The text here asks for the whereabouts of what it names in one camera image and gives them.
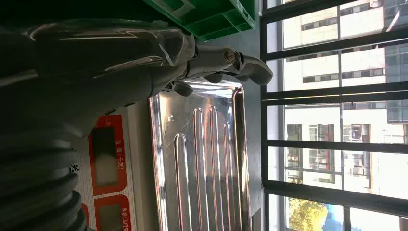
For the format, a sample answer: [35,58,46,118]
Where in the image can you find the pale building outside window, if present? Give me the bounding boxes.
[267,0,408,231]

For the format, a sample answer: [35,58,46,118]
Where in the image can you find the black window frame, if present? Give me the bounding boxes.
[259,0,408,231]

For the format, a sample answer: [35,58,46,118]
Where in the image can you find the electronic weighing scale steel tray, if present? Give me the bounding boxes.
[71,80,253,231]

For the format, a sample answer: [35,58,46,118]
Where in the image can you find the yellow-green tree outside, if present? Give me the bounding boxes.
[288,197,330,231]

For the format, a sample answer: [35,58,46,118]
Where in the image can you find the green plastic basket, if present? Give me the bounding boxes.
[143,0,257,42]

